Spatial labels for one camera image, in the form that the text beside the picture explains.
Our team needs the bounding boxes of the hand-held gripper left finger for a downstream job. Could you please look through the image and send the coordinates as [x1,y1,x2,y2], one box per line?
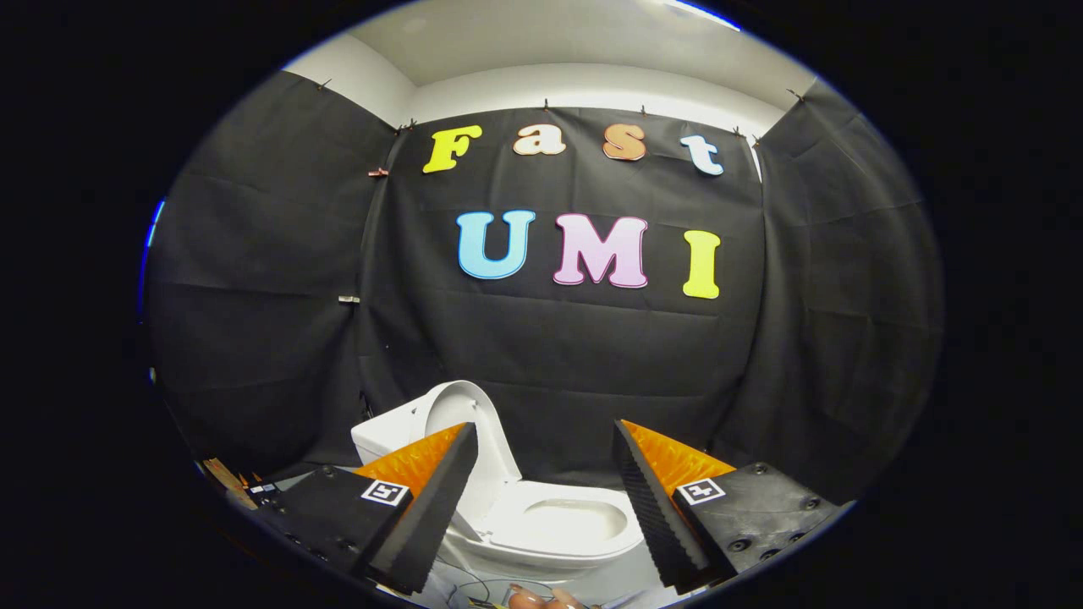
[252,421,480,596]

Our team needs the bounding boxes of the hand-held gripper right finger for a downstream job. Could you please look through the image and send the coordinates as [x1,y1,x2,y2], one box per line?
[613,419,849,596]

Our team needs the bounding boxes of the white toilet lid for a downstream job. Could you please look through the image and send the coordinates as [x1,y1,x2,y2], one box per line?
[411,380,524,510]

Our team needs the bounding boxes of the white ceramic toilet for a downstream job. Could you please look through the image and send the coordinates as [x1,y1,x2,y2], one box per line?
[350,404,649,586]

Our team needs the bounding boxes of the white toilet seat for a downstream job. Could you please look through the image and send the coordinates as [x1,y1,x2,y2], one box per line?
[474,479,649,562]

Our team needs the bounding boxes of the black backdrop cloth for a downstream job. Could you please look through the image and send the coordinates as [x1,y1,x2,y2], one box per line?
[141,71,945,507]

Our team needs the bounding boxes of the thin black cables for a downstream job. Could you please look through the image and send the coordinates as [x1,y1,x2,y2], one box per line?
[436,557,513,608]

